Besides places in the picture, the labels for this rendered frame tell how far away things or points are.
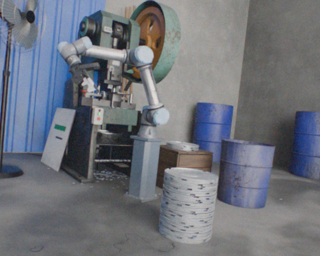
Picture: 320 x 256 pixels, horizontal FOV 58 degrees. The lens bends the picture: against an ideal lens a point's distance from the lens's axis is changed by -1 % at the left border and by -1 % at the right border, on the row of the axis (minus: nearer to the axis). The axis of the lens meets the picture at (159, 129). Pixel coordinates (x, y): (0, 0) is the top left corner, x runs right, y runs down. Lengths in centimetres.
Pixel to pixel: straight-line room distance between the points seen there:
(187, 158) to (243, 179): 46
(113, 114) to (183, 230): 137
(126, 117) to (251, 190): 123
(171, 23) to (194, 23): 234
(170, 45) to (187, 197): 163
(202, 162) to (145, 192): 63
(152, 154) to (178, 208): 67
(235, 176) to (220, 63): 348
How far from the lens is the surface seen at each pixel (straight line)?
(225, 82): 557
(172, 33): 277
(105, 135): 267
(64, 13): 397
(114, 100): 265
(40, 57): 379
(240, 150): 223
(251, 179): 227
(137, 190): 212
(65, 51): 179
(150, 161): 208
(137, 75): 305
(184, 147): 244
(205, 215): 154
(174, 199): 150
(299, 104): 516
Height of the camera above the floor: 63
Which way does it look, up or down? 3 degrees down
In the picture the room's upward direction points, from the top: 6 degrees clockwise
